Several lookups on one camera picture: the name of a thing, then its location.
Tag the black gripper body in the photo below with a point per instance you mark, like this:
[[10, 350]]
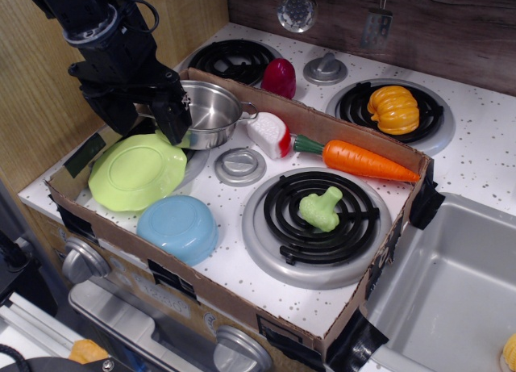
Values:
[[120, 64]]

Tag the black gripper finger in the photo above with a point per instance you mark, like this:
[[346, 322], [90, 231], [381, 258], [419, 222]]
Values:
[[170, 108], [118, 112]]

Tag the green toy broccoli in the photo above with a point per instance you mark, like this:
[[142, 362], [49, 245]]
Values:
[[319, 210]]

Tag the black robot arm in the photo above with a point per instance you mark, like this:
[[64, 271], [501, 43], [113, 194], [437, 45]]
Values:
[[75, 14]]

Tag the steel pot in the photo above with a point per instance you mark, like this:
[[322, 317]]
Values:
[[215, 112]]

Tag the green plastic plate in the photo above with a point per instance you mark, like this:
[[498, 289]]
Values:
[[136, 172]]

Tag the back left black burner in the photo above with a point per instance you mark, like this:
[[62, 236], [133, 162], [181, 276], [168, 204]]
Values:
[[240, 60]]

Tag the black burner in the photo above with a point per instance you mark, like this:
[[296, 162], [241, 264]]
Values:
[[240, 60], [314, 228], [436, 121]]

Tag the front grey stove knob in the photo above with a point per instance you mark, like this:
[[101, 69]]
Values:
[[240, 167]]

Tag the grey stove knob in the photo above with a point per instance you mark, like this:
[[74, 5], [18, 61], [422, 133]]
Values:
[[240, 167], [325, 70]]

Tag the white red toy cheese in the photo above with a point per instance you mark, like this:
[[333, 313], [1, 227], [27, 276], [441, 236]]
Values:
[[271, 135]]

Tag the red toy pepper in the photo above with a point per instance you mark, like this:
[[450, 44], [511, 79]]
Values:
[[280, 78]]

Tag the blue plastic bowl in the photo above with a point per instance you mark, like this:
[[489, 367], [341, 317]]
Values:
[[182, 226]]

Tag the left oven knob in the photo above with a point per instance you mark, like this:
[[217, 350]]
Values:
[[83, 262]]

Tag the oven knob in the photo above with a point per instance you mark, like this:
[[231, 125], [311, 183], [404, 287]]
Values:
[[237, 351], [83, 262]]

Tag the hanging steel strainer ladle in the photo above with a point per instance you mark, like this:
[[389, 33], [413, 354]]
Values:
[[297, 16]]

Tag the back grey stove knob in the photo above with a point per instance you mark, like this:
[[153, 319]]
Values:
[[325, 70]]

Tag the front right black burner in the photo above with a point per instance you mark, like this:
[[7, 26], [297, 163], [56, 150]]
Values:
[[314, 228]]

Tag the orange toy carrot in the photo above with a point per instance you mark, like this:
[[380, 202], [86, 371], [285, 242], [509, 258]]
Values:
[[352, 159]]

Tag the back right black burner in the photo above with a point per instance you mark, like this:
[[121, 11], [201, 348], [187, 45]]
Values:
[[436, 121]]

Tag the hanging steel spatula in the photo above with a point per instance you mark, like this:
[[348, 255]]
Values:
[[376, 29]]

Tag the yellow toy pumpkin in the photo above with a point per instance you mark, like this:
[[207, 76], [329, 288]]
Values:
[[394, 109]]

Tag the orange toy bottom left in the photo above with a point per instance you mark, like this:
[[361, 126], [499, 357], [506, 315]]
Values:
[[86, 351]]

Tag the right oven knob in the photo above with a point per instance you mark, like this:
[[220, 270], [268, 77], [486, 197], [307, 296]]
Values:
[[237, 351]]

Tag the cardboard fence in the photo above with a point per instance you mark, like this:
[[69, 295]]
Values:
[[231, 285]]

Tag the grey sink basin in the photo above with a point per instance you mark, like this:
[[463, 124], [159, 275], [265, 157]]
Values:
[[447, 301]]

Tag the yellow toy in sink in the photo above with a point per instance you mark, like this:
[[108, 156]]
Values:
[[508, 355]]

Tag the oven door handle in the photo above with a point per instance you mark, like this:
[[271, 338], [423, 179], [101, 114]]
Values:
[[164, 343]]

